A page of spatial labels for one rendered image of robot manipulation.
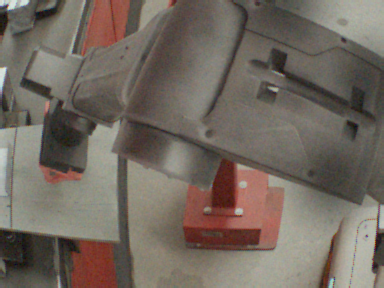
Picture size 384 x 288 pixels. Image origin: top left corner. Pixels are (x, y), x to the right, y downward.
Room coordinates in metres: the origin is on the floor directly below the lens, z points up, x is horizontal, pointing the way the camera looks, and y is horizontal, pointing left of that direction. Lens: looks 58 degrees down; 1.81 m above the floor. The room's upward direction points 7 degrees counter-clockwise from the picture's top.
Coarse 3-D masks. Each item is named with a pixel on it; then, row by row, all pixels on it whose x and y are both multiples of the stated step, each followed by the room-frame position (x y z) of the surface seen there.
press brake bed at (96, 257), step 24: (96, 0) 1.06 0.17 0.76; (120, 0) 1.32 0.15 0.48; (96, 24) 1.03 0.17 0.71; (120, 24) 1.28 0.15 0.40; (120, 120) 1.20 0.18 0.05; (120, 168) 1.05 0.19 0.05; (120, 192) 0.98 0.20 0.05; (120, 216) 0.91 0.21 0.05; (120, 240) 0.83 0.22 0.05; (72, 264) 0.44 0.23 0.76; (96, 264) 0.54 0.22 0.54; (120, 264) 0.75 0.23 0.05
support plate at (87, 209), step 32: (32, 128) 0.57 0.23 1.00; (96, 128) 0.55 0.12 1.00; (32, 160) 0.51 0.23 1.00; (96, 160) 0.50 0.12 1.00; (32, 192) 0.46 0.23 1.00; (64, 192) 0.46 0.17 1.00; (96, 192) 0.45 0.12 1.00; (0, 224) 0.41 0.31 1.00; (32, 224) 0.41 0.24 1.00; (64, 224) 0.41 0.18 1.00; (96, 224) 0.41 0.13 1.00
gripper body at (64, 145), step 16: (48, 112) 0.50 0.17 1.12; (64, 112) 0.47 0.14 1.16; (48, 128) 0.48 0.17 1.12; (64, 128) 0.46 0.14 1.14; (48, 144) 0.46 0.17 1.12; (64, 144) 0.46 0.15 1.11; (80, 144) 0.46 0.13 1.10; (48, 160) 0.44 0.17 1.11; (64, 160) 0.44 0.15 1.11; (80, 160) 0.44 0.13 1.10
